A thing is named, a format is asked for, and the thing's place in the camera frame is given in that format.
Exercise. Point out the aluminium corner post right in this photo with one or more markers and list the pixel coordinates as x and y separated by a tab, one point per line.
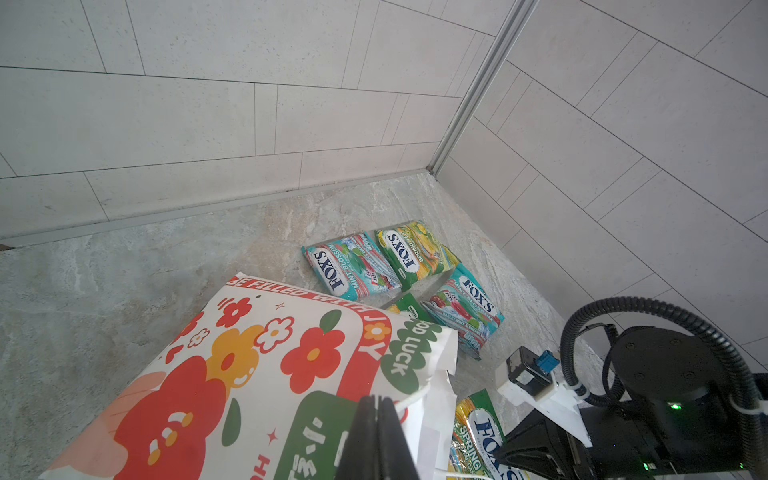
510	31

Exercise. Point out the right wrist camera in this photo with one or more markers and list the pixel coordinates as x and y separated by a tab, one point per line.
524	378

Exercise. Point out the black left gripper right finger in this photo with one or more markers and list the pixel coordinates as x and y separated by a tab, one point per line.
395	461

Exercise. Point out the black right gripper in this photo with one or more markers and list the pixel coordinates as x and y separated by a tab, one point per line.
675	415

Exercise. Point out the teal green candy bag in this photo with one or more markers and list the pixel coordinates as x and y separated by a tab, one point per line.
462	304

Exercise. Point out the white paper bag red print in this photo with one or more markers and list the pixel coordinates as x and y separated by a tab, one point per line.
263	383

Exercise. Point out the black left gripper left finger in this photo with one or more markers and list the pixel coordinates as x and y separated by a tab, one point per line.
359	458

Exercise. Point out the green spring tea candy bag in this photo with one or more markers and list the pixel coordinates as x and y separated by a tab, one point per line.
409	306

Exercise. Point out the spring tea candy bag yellow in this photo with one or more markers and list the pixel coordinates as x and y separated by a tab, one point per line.
414	252

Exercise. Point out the mint blossom candy bag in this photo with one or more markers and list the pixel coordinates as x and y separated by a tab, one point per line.
352	267

